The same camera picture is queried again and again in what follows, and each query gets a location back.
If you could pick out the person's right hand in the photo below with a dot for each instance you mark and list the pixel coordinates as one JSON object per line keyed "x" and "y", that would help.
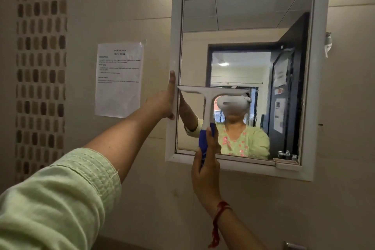
{"x": 206, "y": 176}

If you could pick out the white printed paper notice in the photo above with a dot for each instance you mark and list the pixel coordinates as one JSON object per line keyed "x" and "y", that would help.
{"x": 118, "y": 82}

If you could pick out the person's left hand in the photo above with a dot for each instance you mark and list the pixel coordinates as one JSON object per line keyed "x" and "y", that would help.
{"x": 159, "y": 103}

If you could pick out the white framed mirror cabinet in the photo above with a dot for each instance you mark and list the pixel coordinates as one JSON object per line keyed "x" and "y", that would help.
{"x": 319, "y": 82}

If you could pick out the person's right forearm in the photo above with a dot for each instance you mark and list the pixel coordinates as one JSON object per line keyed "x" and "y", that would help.
{"x": 237, "y": 229}

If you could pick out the person's left forearm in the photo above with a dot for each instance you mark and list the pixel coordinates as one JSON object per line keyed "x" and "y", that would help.
{"x": 126, "y": 132}

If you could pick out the white and blue squeegee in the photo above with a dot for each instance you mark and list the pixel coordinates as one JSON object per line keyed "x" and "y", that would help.
{"x": 207, "y": 103}

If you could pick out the light green sleeve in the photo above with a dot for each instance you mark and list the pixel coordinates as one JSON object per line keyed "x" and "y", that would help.
{"x": 55, "y": 203}

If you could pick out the person's left thumb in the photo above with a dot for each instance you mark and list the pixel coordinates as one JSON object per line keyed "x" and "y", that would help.
{"x": 172, "y": 85}

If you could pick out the metal tap fixture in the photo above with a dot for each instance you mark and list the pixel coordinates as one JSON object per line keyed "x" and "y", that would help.
{"x": 293, "y": 246}

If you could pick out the person's right thumb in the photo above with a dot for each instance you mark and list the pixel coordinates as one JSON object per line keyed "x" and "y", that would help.
{"x": 210, "y": 141}

